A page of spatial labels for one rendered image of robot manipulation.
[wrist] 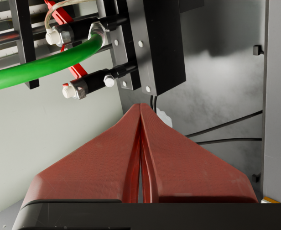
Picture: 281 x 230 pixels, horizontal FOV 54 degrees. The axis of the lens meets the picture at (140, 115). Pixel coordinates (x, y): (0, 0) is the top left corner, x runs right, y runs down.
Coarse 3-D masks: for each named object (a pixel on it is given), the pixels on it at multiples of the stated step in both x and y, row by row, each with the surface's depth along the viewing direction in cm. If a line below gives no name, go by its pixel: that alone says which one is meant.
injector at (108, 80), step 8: (128, 64) 47; (136, 64) 48; (96, 72) 43; (104, 72) 44; (112, 72) 45; (120, 72) 46; (128, 72) 47; (72, 80) 41; (80, 80) 41; (88, 80) 42; (96, 80) 42; (104, 80) 43; (112, 80) 42; (88, 88) 42; (96, 88) 43; (72, 96) 42
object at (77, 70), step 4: (76, 64) 44; (68, 68) 45; (72, 68) 43; (76, 68) 43; (80, 68) 43; (72, 72) 44; (76, 72) 43; (80, 72) 43; (84, 72) 43; (76, 76) 43; (80, 76) 43
